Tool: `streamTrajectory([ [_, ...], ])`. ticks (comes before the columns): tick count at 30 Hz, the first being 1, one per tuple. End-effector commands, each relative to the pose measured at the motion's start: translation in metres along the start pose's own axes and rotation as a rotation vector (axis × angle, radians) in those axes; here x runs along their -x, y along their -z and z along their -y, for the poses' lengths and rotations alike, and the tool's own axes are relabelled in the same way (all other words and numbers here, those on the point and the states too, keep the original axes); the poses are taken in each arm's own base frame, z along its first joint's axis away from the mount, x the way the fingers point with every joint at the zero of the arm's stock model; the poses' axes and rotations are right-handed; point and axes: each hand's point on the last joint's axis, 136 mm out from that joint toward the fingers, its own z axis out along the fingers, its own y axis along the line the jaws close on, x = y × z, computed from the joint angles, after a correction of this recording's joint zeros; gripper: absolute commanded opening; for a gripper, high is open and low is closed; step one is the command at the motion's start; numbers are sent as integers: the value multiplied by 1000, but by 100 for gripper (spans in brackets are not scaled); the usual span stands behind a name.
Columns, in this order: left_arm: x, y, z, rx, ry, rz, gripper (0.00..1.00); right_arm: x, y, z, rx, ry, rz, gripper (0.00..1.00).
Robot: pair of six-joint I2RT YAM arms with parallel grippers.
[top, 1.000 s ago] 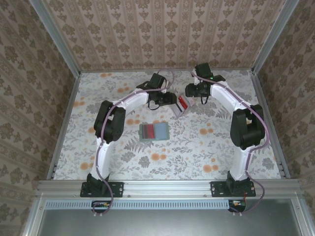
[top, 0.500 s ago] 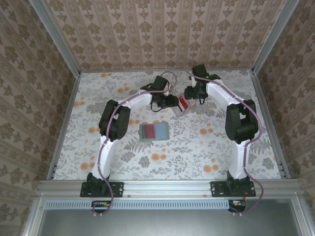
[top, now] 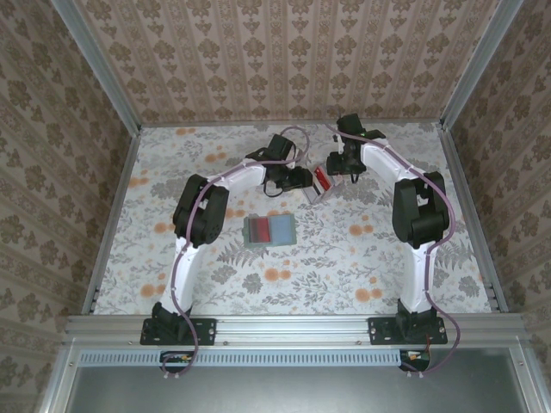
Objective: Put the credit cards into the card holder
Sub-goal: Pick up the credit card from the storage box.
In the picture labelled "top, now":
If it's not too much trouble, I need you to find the red and grey box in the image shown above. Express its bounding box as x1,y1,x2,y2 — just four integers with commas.
300,164,345,207

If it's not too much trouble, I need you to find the pale green card holder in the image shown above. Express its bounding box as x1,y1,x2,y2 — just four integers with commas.
242,212,298,250

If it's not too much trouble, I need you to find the red credit card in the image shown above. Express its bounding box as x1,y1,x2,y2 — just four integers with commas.
313,166,336,191
250,218,272,243

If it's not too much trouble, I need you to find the small circuit board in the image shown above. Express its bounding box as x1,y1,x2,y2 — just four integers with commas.
160,350,195,367
399,348,431,372

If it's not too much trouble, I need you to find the grey metal sheet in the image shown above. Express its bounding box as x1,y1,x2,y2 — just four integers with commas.
64,365,533,413

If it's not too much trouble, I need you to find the thin aluminium rail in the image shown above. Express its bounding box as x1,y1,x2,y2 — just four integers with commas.
139,120,444,129

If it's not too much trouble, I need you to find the aluminium side rail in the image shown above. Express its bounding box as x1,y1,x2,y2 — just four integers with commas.
436,124,511,313
81,128,143,315

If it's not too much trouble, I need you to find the wide aluminium frame rail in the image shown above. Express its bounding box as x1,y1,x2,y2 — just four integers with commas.
64,312,531,346

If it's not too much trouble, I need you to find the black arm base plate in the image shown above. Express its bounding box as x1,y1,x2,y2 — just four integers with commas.
140,317,217,346
368,317,449,346

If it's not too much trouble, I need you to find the aluminium frame post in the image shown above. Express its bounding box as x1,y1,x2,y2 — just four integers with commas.
441,0,526,130
50,0,143,133

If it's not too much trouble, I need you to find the slotted grey cable duct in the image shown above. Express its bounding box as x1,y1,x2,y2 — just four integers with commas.
78,348,427,367

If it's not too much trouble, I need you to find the purple cable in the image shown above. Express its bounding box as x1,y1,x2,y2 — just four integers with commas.
325,124,461,379
170,126,313,379

